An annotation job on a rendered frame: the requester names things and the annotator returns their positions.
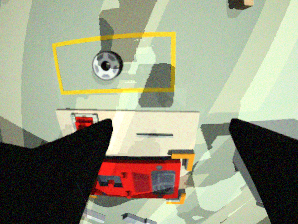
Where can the yellow rectangular outline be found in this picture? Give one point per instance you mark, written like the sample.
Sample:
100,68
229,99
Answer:
111,37

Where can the black tyre with grey wheel rim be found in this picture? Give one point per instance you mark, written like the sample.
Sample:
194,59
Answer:
99,68

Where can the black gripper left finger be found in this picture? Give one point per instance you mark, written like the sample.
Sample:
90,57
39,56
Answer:
58,176

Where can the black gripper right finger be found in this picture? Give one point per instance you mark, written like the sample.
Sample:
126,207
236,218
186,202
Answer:
272,161

